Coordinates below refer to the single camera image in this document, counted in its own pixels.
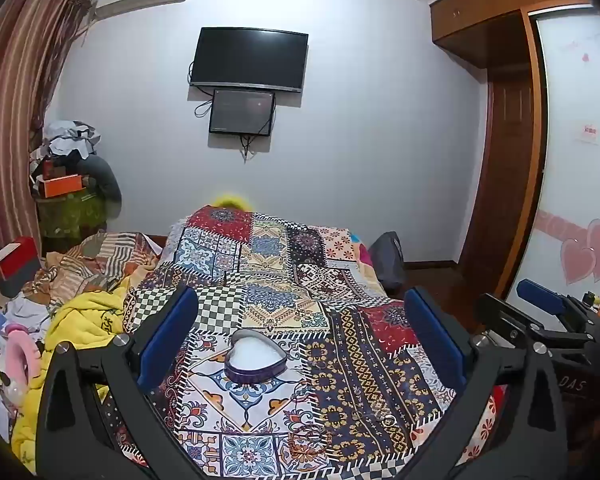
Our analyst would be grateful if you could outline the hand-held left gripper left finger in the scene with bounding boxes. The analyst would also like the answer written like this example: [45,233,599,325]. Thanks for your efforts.
[34,284,201,480]

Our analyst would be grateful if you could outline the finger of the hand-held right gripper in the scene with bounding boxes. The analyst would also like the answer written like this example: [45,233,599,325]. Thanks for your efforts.
[516,280,600,333]
[474,292,548,346]

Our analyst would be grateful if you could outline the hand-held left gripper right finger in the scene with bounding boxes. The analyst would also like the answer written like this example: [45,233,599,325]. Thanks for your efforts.
[404,286,570,480]

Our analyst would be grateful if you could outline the heart-shaped jewelry box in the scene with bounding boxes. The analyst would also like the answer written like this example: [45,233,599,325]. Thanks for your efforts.
[223,330,288,385]

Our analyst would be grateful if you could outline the beaded bracelet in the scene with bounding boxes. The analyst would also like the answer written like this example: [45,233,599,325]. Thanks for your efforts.
[287,425,333,456]

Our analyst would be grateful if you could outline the yellow blanket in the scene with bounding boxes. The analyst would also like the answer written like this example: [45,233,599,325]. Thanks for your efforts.
[10,275,131,476]

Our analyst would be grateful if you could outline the dark grey bag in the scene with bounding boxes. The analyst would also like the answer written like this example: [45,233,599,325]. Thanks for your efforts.
[369,231,407,293]

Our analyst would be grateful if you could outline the white door with heart stickers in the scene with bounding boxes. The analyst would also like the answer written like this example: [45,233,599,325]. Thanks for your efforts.
[500,7,600,306]

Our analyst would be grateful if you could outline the striped brown quilt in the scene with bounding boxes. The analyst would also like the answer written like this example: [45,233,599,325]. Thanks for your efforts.
[22,231,161,311]

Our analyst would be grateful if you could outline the patchwork printed blanket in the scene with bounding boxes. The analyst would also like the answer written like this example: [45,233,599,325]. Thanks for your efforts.
[100,206,496,480]

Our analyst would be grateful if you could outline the brown wooden door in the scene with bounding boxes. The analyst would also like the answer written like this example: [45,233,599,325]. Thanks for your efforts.
[460,67,537,291]

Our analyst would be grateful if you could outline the pink cloth item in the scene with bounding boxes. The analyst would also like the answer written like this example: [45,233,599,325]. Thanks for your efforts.
[5,325,43,391]

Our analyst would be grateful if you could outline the yellow plush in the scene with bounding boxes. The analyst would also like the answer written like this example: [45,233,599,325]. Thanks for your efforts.
[211,192,253,211]

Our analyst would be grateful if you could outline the red box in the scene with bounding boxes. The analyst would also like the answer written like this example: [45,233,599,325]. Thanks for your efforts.
[0,236,40,282]

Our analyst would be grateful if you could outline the orange box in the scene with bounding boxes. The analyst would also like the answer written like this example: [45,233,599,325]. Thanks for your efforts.
[39,174,83,198]

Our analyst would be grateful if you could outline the pile of clothes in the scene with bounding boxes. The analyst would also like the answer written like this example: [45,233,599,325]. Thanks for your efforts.
[42,120,103,161]

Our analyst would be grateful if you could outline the wooden wardrobe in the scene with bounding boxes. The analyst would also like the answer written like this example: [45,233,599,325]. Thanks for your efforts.
[429,0,600,301]

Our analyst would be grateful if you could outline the striped brown curtain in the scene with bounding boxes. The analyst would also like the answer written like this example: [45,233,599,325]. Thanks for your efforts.
[0,0,98,301]

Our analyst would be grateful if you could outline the black cables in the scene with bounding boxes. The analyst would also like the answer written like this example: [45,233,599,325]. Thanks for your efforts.
[239,134,260,162]

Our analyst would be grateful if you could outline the small wall monitor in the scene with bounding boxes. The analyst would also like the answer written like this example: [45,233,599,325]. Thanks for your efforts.
[209,88,276,137]

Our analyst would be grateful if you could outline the large wall television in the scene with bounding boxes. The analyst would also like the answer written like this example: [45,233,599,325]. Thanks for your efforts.
[189,26,309,94]

